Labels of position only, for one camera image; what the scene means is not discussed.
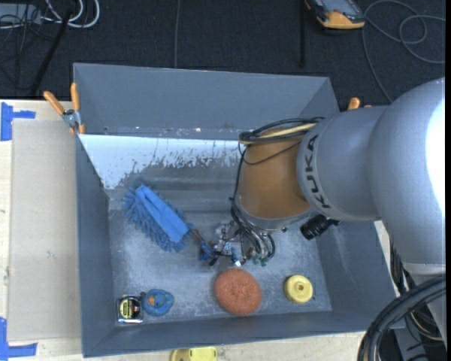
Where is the chrome and yellow tape measure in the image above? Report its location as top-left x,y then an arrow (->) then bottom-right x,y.
116,294 -> 145,325

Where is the blue ring toy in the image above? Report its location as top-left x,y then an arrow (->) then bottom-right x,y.
142,288 -> 175,318

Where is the yellow round disc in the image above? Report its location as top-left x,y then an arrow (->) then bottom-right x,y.
283,275 -> 315,305

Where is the blue microfibre duster head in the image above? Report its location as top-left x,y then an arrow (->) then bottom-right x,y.
122,184 -> 195,253

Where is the orange round scrubber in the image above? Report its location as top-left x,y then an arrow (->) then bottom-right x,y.
213,268 -> 263,316

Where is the black cylinder on white bracket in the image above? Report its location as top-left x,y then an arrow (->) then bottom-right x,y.
299,213 -> 341,241

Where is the grey metal bin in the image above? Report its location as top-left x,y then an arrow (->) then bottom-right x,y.
71,62 -> 404,359

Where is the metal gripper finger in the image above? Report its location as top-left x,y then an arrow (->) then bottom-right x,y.
190,229 -> 221,248
198,247 -> 228,266

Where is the pale wood board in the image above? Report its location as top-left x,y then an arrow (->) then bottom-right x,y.
6,118 -> 84,342

